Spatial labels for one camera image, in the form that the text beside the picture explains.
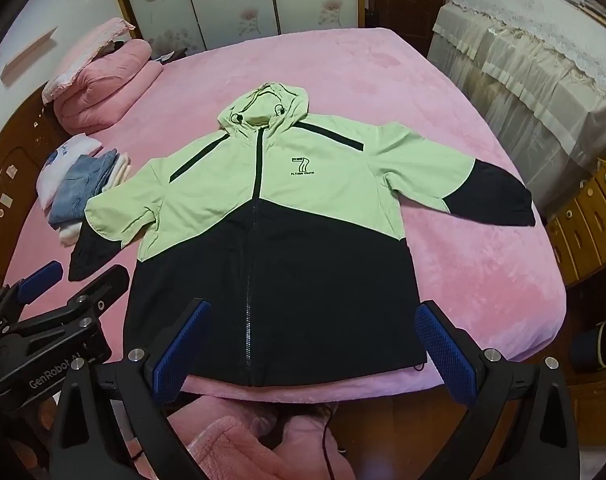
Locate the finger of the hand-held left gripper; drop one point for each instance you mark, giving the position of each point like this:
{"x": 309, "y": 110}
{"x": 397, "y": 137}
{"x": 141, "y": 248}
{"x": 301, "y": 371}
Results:
{"x": 40, "y": 278}
{"x": 103, "y": 287}

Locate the white folded garment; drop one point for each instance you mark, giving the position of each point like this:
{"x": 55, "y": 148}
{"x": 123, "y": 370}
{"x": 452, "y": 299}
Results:
{"x": 58, "y": 160}

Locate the black round container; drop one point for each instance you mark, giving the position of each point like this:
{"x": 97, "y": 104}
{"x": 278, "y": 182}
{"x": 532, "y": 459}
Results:
{"x": 590, "y": 347}

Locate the pink lace-trimmed pillow towel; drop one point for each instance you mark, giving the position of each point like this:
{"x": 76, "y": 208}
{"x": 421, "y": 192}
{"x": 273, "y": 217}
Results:
{"x": 83, "y": 52}

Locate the person's pink fleece clothing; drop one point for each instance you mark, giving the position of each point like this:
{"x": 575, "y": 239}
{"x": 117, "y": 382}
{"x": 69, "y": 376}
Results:
{"x": 233, "y": 440}

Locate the pink bed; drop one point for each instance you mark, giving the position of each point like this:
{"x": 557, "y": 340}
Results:
{"x": 433, "y": 90}

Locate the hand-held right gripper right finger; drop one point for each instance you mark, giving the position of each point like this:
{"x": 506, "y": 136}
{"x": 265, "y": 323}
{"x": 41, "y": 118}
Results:
{"x": 448, "y": 357}

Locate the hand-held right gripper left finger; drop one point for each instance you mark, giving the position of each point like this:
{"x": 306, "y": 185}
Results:
{"x": 177, "y": 357}

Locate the pink folded quilt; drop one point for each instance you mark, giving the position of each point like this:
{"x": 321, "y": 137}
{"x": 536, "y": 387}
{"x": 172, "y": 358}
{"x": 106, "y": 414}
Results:
{"x": 108, "y": 85}

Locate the wooden wall strip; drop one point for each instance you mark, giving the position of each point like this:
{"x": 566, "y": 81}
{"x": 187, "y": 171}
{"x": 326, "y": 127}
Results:
{"x": 28, "y": 55}

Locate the wooden drawer cabinet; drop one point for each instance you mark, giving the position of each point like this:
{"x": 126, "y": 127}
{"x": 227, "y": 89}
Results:
{"x": 588, "y": 225}

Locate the cream folded clothes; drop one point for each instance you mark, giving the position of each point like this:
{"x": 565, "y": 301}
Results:
{"x": 122, "y": 170}

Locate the green and black hooded jacket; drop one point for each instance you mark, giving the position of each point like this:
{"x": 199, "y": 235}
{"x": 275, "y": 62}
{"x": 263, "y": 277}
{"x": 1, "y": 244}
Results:
{"x": 308, "y": 185}

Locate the floral wardrobe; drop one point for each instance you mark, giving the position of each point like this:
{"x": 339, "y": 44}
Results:
{"x": 233, "y": 0}

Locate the wooden headboard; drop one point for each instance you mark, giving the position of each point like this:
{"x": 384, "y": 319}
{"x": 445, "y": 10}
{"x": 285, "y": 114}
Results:
{"x": 8, "y": 185}

